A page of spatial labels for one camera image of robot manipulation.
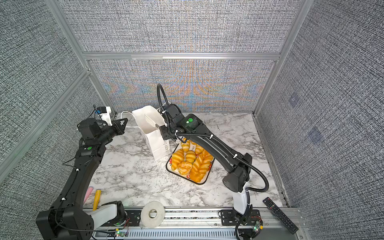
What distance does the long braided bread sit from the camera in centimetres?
85

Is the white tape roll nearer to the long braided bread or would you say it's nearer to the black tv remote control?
the long braided bread

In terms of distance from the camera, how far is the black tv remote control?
0.70 metres
